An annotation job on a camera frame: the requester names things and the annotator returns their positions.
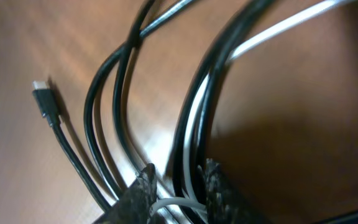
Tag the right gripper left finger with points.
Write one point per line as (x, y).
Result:
(134, 206)

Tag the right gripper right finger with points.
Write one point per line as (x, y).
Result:
(224, 203)

